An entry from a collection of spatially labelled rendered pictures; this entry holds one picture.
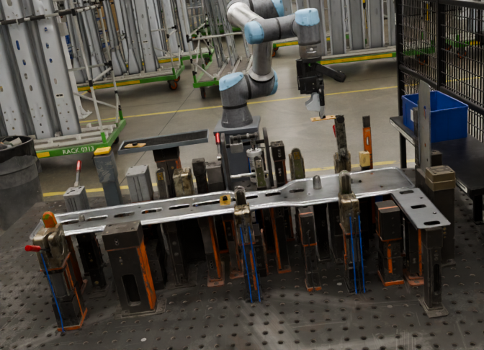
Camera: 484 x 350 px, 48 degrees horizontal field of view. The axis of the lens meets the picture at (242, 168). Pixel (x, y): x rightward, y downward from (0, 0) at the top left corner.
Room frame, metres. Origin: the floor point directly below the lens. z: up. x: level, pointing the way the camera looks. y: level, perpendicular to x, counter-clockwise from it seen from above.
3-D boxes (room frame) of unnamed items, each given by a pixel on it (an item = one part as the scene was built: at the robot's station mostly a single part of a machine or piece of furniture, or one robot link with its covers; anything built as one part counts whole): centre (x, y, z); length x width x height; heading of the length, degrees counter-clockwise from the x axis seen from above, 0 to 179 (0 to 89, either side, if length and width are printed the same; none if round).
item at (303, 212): (1.66, -0.19, 0.84); 0.11 x 0.08 x 0.29; 179
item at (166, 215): (1.83, 0.10, 1.00); 1.38 x 0.22 x 0.02; 89
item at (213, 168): (2.04, 0.11, 0.89); 0.13 x 0.11 x 0.38; 179
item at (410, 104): (2.20, -0.83, 1.10); 0.30 x 0.17 x 0.13; 2
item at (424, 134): (1.82, -0.65, 1.17); 0.12 x 0.01 x 0.34; 179
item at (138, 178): (2.01, 0.40, 0.90); 0.13 x 0.10 x 0.41; 179
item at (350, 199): (1.63, -0.33, 0.87); 0.12 x 0.09 x 0.35; 179
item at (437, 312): (1.45, -0.54, 0.84); 0.11 x 0.06 x 0.29; 179
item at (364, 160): (1.96, -0.47, 0.88); 0.04 x 0.04 x 0.36; 89
